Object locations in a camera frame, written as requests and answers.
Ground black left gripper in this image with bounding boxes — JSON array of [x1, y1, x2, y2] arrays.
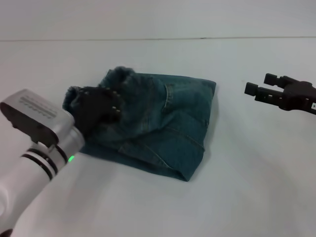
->
[[73, 84, 123, 136]]

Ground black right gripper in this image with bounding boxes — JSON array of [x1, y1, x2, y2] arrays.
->
[[243, 73, 316, 115]]

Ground blue denim shorts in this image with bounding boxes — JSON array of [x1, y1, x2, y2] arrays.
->
[[63, 65, 218, 183]]

